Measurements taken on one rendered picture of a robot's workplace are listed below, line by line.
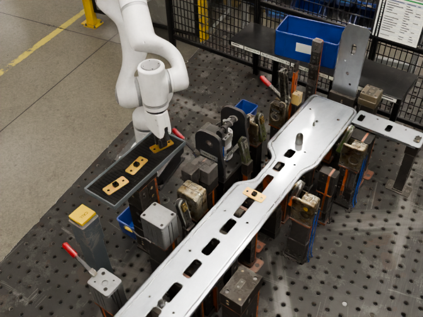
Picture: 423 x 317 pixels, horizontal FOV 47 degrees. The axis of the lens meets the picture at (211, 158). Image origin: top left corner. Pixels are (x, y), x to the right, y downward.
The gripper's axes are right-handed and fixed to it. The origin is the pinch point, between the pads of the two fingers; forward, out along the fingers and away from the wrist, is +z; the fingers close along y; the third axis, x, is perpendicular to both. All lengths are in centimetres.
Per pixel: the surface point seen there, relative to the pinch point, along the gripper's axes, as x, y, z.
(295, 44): 89, -25, 7
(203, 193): 3.0, 21.0, 11.2
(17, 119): -14, -204, 118
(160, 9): 132, -228, 86
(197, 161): 10.1, 7.1, 11.2
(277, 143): 46, 12, 19
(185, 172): 2.6, 10.5, 9.2
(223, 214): 6.6, 27.7, 18.6
